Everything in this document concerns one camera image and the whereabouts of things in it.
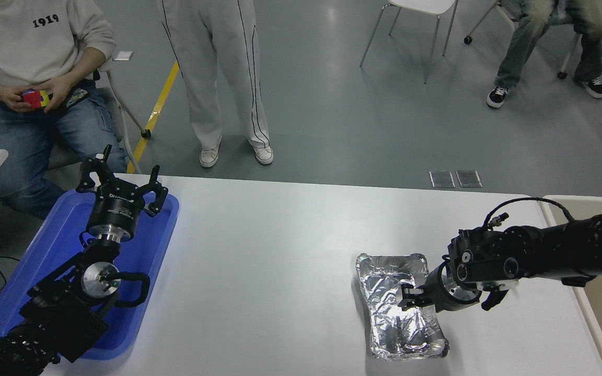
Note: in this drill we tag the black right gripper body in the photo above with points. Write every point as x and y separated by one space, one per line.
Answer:
437 292

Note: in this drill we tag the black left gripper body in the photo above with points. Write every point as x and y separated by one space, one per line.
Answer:
115 211

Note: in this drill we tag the silver foil tray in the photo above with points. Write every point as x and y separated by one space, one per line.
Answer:
395 334

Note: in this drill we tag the colourful puzzle cube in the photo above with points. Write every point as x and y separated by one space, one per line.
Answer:
37 99

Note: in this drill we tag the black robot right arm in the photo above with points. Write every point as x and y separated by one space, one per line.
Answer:
552 250

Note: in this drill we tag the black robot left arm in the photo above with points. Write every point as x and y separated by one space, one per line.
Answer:
55 313

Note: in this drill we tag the metal floor outlet plate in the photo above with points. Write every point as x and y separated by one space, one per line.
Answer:
442 179
469 179

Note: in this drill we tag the person's left hand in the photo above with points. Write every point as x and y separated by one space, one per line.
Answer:
58 89

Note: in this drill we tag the person's right hand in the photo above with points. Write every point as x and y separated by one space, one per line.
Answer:
12 98

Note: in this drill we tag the grey chair with caster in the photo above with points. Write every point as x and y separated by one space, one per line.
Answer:
146 133

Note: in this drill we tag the blue plastic tray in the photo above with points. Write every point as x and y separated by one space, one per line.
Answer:
55 245

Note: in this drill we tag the phone with patterned case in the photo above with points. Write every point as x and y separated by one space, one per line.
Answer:
77 96

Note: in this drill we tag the white paper sheet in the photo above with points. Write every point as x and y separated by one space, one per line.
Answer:
123 55

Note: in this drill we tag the standing person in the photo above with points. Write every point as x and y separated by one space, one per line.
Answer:
217 62

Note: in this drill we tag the seated person with cube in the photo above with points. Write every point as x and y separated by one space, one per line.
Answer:
19 42

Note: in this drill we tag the wheeled chair with casters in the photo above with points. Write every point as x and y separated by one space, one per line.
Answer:
467 39

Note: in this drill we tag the white chair with metal legs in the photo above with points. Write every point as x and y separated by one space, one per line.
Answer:
426 4

